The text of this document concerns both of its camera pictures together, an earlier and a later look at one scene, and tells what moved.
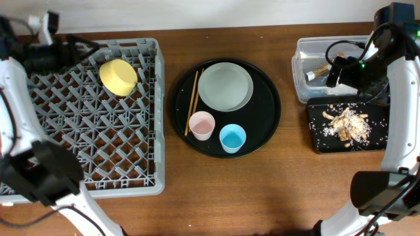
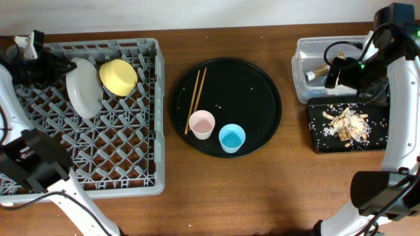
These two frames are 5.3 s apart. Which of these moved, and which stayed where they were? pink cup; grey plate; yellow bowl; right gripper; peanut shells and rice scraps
Moved: grey plate
Stayed: right gripper; yellow bowl; pink cup; peanut shells and rice scraps
